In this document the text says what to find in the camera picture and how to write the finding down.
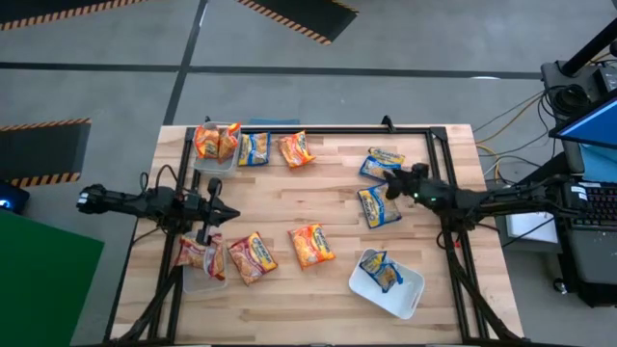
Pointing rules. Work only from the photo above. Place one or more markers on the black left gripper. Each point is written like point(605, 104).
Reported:
point(205, 209)

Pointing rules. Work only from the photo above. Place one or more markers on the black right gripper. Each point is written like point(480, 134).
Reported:
point(414, 183)

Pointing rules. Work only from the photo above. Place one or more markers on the blue yellow Maruchan noodle pack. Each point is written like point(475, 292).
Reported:
point(254, 149)
point(378, 209)
point(381, 270)
point(388, 155)
point(373, 168)

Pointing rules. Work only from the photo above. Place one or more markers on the orange Maruchan noodle pack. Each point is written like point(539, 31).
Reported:
point(312, 246)
point(207, 142)
point(295, 149)
point(229, 142)

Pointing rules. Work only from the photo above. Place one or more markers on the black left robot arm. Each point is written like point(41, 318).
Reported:
point(120, 202)

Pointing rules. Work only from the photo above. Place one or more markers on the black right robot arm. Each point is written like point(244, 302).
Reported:
point(506, 197)

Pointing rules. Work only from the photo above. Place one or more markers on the light grey plastic bin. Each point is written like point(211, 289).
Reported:
point(212, 166)

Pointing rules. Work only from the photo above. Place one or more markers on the clear plastic bin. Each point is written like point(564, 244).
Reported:
point(202, 286)

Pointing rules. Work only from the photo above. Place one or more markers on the blue tape strip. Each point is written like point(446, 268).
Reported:
point(272, 121)

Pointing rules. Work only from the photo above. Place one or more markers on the white plastic bin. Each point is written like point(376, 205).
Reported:
point(405, 294)

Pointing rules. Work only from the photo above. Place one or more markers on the white paper sheet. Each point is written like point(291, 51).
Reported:
point(530, 229)

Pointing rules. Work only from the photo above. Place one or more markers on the green floor board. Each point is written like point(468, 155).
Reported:
point(43, 279)

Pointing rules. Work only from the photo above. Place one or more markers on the black hazard-striped floor mat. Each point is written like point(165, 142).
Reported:
point(38, 154)
point(303, 14)
point(48, 7)

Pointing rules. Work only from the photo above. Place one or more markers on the black keyboard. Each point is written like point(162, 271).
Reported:
point(598, 207)

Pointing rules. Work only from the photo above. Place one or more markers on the blue lit computer screen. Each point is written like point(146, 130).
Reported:
point(593, 125)

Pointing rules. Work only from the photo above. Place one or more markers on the laptop computer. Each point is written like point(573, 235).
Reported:
point(588, 260)

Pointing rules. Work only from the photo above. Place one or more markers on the black device with blue light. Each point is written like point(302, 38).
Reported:
point(12, 200)

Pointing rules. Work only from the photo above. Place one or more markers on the black pole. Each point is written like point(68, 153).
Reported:
point(588, 48)

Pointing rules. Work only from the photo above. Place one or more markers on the black frame clamp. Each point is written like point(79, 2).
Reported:
point(207, 119)
point(387, 123)

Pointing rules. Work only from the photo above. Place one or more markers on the black aluminium table frame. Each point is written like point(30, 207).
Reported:
point(337, 130)

